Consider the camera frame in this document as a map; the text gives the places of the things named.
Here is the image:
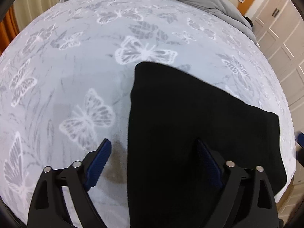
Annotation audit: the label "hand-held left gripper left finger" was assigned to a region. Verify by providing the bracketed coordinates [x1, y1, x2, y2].
[27, 138, 112, 228]

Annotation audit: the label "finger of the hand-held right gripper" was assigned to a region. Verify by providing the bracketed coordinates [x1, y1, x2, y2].
[295, 132, 304, 148]

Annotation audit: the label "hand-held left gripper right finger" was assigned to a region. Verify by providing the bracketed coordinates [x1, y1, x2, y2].
[196, 139, 280, 228]

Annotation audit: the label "black pants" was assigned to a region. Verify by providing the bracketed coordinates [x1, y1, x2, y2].
[126, 62, 287, 228]

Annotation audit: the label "bed with butterfly sheet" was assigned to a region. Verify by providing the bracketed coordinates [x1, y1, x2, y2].
[0, 0, 298, 228]

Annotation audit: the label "white wardrobe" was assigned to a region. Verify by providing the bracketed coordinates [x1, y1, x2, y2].
[245, 0, 304, 148]

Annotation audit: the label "orange curtain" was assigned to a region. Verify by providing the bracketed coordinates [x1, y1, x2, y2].
[0, 11, 20, 54]

